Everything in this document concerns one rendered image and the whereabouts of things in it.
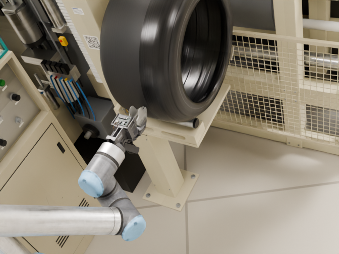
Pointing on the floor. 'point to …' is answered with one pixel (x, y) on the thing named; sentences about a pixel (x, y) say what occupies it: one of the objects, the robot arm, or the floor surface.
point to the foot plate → (153, 194)
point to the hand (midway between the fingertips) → (144, 110)
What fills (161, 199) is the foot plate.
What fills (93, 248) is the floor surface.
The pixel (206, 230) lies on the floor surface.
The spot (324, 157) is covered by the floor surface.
